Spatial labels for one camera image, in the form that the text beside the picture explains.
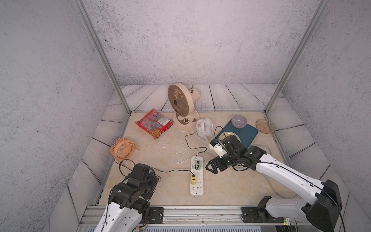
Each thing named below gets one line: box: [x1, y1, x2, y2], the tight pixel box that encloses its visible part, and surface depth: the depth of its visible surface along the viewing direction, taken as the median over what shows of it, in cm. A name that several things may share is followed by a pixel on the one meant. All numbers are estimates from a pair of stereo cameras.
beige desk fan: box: [167, 82, 201, 128], surface depth 101 cm
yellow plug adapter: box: [190, 174, 197, 185], surface depth 81 cm
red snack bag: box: [134, 108, 174, 141], surface depth 110 cm
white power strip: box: [190, 155, 204, 196], surface depth 84 cm
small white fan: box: [196, 117, 214, 143], surface depth 101 cm
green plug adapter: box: [195, 161, 201, 171], surface depth 84 cm
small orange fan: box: [110, 137, 140, 161], surface depth 90 cm
